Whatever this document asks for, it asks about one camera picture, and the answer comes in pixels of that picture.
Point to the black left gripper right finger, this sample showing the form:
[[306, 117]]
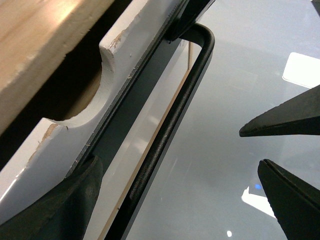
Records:
[[294, 202]]

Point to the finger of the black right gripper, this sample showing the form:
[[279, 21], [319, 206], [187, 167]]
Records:
[[298, 116]]

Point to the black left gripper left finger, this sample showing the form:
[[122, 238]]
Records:
[[64, 212]]

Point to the white front wooden drawer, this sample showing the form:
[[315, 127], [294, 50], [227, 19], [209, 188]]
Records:
[[153, 58]]

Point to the wooden drawer cabinet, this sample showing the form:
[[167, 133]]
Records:
[[49, 56]]

